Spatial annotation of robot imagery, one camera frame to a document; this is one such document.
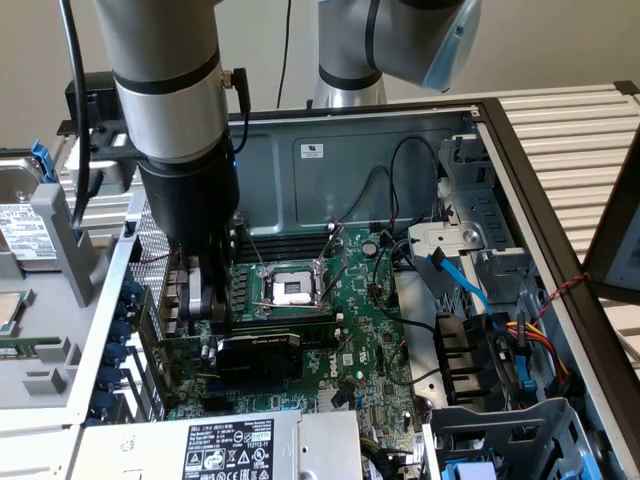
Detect silver chipset heatsink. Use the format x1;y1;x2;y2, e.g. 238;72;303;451
315;387;357;414

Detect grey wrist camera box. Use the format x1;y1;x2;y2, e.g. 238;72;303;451
57;117;147;195

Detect black table end cap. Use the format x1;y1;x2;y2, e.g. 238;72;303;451
613;79;640;106

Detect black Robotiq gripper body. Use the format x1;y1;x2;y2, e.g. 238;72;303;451
137;148;242;254

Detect grey parts rack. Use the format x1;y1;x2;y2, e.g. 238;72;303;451
0;182;117;417

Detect dark framed panel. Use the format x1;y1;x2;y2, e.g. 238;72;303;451
582;139;640;304

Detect red black twisted wire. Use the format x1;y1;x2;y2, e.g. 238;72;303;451
529;272;591;326

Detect grey metal disk bay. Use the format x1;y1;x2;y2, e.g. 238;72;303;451
434;132;539;306

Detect black CPU cooler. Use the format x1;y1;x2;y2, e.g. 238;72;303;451
64;72;121;125

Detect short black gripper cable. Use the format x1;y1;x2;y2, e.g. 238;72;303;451
219;67;251;154

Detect red yellow power wire bundle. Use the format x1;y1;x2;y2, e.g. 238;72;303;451
492;312;571;396

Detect silver hard disk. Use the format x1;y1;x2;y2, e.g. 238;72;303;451
0;154;64;274

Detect open grey PC case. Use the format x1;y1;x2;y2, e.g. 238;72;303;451
64;97;640;480

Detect yellow black wire bundle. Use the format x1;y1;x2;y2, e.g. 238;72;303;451
359;433;422;480

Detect black wire tall loop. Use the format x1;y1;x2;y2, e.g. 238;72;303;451
388;136;441;236

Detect green Dell motherboard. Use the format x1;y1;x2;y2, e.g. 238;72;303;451
164;227;426;480

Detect thin black cable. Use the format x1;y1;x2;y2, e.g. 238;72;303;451
276;0;294;109

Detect silver locking lever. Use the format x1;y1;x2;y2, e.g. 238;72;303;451
252;298;326;311
233;212;269;276

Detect blue disk carrier bracket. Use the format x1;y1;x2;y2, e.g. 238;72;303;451
29;139;81;246

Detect green GPU with black fan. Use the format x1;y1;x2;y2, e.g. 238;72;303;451
140;294;305;401

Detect grey perforated disk cage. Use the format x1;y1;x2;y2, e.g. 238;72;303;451
422;397;601;480

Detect black wire low loop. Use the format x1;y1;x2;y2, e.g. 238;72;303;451
333;166;397;226

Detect silver socket cover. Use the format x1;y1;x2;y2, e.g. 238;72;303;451
312;224;350;314

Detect black plastic fan shroud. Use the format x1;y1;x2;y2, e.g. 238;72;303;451
432;312;511;406

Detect grey power supply unit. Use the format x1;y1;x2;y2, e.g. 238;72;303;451
67;409;364;480

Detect black RAM slot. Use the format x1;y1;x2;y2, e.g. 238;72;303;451
234;233;331;250
230;310;346;332
232;247;331;265

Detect silver CPU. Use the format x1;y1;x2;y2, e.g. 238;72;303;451
0;289;30;337

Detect light blue disk tray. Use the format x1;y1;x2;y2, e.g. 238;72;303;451
443;459;497;480

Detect CPU socket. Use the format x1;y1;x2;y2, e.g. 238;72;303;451
249;259;331;321

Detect blue SATA wire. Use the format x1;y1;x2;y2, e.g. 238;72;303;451
424;247;501;331
492;319;539;397

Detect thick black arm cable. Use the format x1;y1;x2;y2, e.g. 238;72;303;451
57;0;96;231

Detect blue expansion slot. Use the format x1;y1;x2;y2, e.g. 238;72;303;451
205;377;291;394

